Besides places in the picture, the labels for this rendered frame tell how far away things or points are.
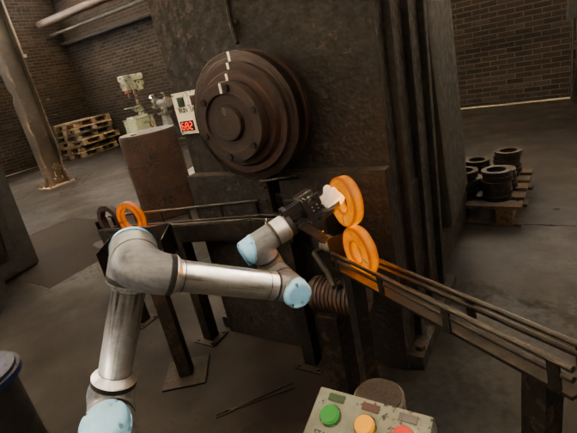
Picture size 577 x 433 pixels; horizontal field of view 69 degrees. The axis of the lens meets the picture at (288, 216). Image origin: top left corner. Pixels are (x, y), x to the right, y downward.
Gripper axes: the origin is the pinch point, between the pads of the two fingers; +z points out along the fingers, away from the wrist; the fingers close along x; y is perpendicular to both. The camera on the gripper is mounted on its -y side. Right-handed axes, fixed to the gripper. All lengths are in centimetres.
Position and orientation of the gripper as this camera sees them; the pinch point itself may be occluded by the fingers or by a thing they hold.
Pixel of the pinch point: (344, 195)
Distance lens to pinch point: 128.1
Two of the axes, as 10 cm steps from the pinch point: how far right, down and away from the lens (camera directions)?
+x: -4.0, -2.5, 8.8
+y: -4.2, -8.1, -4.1
